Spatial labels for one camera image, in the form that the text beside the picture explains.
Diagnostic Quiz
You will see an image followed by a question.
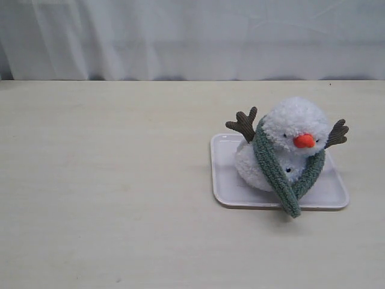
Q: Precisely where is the white plush snowman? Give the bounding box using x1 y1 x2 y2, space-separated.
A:
225 97 349 191

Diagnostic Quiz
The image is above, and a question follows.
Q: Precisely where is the green knitted scarf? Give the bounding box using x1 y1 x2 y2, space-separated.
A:
252 118 325 218

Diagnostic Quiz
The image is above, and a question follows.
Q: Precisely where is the white square plastic tray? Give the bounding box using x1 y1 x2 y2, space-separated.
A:
210 134 350 211

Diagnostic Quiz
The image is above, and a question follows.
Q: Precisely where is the white backdrop curtain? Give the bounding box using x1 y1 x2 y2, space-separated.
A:
1 1 384 81

